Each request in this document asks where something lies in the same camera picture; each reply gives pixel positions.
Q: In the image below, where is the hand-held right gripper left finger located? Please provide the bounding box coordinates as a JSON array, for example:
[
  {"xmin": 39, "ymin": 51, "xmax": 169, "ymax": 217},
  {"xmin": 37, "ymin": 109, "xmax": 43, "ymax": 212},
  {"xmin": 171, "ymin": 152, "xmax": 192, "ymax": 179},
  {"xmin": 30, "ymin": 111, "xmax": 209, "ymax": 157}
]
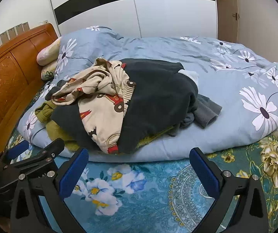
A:
[{"xmin": 10, "ymin": 148, "xmax": 90, "ymax": 233}]

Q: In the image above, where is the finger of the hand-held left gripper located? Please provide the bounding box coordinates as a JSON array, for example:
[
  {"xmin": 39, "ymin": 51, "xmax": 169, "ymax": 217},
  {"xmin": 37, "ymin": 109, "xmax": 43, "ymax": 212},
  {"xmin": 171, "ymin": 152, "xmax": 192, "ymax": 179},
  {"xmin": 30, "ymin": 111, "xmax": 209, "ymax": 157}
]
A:
[
  {"xmin": 0, "ymin": 141, "xmax": 30, "ymax": 171},
  {"xmin": 0, "ymin": 138, "xmax": 65, "ymax": 190}
]

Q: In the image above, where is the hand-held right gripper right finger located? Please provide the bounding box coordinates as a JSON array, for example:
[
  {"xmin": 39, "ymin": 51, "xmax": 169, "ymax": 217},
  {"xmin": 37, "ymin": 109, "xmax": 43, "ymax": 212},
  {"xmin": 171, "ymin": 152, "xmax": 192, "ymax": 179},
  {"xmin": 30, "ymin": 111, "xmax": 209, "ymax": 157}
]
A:
[{"xmin": 189, "ymin": 148, "xmax": 269, "ymax": 233}]

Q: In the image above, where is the cream car print garment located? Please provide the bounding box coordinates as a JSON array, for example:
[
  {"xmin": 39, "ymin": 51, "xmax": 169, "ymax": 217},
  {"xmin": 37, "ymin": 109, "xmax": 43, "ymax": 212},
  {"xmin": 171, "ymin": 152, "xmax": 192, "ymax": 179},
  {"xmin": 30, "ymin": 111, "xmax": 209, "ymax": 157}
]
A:
[{"xmin": 50, "ymin": 58, "xmax": 136, "ymax": 155}]

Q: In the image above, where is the green knitted garment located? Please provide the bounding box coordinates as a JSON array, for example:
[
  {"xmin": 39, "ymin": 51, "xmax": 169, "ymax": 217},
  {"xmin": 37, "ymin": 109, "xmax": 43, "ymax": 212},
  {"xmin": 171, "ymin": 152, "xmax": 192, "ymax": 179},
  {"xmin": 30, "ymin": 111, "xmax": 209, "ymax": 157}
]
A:
[{"xmin": 34, "ymin": 101, "xmax": 178, "ymax": 152}]

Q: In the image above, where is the teal floral blanket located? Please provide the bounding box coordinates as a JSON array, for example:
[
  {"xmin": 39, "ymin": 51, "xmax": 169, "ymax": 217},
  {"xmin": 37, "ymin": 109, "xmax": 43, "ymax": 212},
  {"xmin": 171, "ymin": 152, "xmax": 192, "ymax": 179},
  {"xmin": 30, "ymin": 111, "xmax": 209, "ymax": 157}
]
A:
[{"xmin": 6, "ymin": 80, "xmax": 278, "ymax": 233}]

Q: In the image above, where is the grey garment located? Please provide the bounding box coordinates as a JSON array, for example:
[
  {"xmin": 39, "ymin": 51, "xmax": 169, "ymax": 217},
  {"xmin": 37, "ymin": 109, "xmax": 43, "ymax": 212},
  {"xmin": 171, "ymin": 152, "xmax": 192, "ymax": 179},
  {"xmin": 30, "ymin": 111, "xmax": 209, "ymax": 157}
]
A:
[{"xmin": 169, "ymin": 95, "xmax": 223, "ymax": 136}]

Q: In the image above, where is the wooden headboard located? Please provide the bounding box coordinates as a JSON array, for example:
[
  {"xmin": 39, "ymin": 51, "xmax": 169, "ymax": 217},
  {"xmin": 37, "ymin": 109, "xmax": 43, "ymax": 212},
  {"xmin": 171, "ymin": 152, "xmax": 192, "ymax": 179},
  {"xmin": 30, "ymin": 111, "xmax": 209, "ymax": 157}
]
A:
[{"xmin": 0, "ymin": 23, "xmax": 59, "ymax": 158}]

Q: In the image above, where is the green flower print pillow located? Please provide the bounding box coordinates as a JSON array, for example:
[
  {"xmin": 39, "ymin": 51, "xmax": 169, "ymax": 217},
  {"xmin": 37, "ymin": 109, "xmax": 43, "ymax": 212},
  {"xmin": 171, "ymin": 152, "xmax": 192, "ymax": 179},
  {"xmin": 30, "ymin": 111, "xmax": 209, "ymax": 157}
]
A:
[{"xmin": 41, "ymin": 62, "xmax": 58, "ymax": 81}]

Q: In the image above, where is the dark navy garment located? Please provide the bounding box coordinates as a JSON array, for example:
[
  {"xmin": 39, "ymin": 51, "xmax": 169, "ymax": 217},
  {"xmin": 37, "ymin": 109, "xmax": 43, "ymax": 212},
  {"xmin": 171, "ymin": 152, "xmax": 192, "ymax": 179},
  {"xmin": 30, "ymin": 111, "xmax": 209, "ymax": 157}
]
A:
[{"xmin": 50, "ymin": 58, "xmax": 199, "ymax": 155}]

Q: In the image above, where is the white garment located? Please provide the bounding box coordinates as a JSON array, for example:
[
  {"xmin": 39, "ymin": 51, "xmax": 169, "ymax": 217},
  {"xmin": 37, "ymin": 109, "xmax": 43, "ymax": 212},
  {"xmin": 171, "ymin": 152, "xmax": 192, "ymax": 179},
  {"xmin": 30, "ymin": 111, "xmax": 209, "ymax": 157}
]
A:
[{"xmin": 178, "ymin": 69, "xmax": 200, "ymax": 83}]

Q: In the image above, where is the cream floral pillow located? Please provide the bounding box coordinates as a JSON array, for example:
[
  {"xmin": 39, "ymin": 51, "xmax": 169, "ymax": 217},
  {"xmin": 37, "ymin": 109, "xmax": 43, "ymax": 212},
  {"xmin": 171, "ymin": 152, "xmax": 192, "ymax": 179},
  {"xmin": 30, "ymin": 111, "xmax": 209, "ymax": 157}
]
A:
[{"xmin": 37, "ymin": 39, "xmax": 61, "ymax": 66}]

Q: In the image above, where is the light blue floral duvet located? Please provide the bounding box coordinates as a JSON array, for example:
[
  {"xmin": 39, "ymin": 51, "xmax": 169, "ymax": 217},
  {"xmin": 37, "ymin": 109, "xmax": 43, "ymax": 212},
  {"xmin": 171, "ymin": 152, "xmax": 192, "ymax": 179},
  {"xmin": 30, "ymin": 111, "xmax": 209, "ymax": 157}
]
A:
[{"xmin": 17, "ymin": 25, "xmax": 278, "ymax": 163}]

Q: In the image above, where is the beige door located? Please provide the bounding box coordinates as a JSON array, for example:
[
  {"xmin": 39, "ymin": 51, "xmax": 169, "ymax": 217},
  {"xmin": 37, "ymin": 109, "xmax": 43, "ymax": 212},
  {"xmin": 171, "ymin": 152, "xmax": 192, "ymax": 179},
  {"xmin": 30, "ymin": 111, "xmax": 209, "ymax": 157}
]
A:
[{"xmin": 214, "ymin": 0, "xmax": 242, "ymax": 42}]

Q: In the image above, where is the white wardrobe with black stripe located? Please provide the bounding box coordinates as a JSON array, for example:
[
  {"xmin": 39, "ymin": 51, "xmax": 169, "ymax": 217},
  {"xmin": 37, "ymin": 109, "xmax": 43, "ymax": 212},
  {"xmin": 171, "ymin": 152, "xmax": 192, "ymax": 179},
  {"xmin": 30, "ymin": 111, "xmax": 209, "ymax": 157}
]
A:
[{"xmin": 47, "ymin": 0, "xmax": 218, "ymax": 39}]

